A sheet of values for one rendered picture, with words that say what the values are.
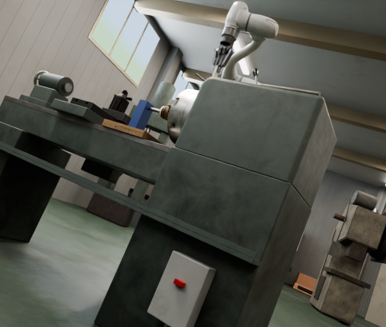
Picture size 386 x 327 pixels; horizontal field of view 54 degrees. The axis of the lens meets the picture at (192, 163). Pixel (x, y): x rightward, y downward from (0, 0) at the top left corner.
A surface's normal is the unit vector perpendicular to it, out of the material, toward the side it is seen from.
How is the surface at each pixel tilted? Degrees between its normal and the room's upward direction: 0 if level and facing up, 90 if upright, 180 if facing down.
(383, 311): 76
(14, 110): 90
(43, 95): 90
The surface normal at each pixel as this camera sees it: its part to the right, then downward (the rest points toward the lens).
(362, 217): -0.11, -0.17
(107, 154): -0.44, -0.32
